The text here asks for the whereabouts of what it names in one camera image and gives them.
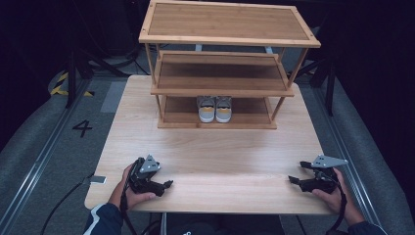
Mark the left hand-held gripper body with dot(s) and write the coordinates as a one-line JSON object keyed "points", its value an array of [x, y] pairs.
{"points": [[143, 176]]}

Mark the black metal stand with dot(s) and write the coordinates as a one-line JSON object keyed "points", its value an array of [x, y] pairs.
{"points": [[75, 71], [326, 78]]}

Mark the white grey child sneaker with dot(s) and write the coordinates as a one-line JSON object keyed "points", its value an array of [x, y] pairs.
{"points": [[223, 111], [206, 111]]}

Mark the grey tape tab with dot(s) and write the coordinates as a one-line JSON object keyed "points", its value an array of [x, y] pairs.
{"points": [[97, 179]]}

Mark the white table leg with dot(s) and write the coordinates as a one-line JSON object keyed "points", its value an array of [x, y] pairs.
{"points": [[163, 223]]}

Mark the metal floor rail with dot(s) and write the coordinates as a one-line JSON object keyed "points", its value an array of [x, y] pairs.
{"points": [[355, 182], [36, 166]]}

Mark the person's black cap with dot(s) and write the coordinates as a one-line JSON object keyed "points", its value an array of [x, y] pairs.
{"points": [[191, 231]]}

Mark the three-tier wooden shoe rack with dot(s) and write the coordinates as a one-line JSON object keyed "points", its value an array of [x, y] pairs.
{"points": [[228, 23]]}

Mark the yellow black hazard tape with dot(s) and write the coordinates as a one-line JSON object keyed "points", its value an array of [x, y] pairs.
{"points": [[58, 88]]}

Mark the person's right hand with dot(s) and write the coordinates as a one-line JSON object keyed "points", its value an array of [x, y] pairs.
{"points": [[336, 199]]}

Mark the person's left hand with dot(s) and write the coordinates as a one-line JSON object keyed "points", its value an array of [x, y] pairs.
{"points": [[129, 196]]}

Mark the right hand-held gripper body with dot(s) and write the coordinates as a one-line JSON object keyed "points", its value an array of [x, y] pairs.
{"points": [[321, 181]]}

